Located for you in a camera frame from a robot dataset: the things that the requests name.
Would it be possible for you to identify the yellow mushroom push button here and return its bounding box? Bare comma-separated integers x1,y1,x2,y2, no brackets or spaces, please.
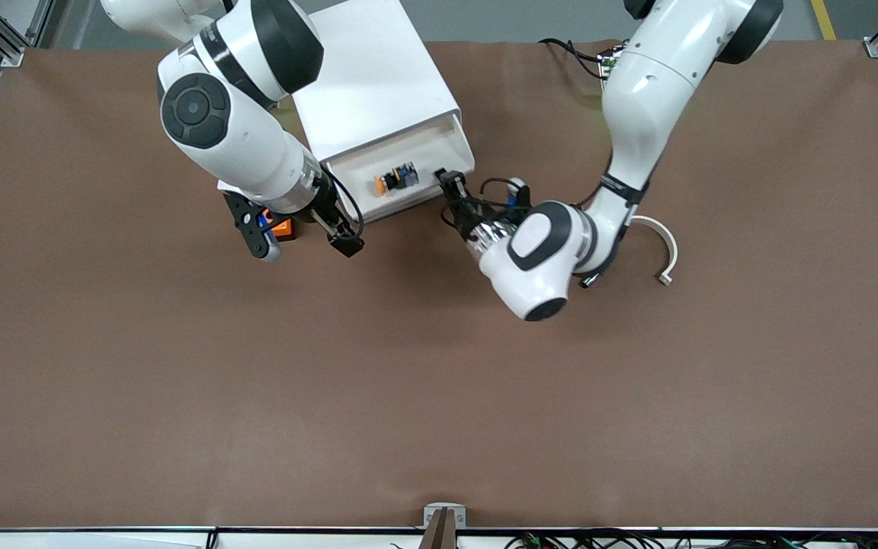
373,162,419,197

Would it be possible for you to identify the brown bar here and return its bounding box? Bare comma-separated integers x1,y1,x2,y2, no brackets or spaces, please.
418,508,457,549

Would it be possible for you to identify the black base cable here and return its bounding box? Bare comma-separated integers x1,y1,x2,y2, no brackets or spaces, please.
538,37,609,80

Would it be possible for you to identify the white curved bracket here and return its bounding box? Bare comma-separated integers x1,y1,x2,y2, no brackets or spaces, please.
629,215,679,287

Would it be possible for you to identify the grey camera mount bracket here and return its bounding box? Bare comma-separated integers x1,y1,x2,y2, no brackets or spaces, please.
423,502,467,530

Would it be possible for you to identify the black cable bundle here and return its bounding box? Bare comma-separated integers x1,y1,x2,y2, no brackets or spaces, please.
389,530,878,549

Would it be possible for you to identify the white table edge rail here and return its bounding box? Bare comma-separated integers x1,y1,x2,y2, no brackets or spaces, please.
0,526,878,549

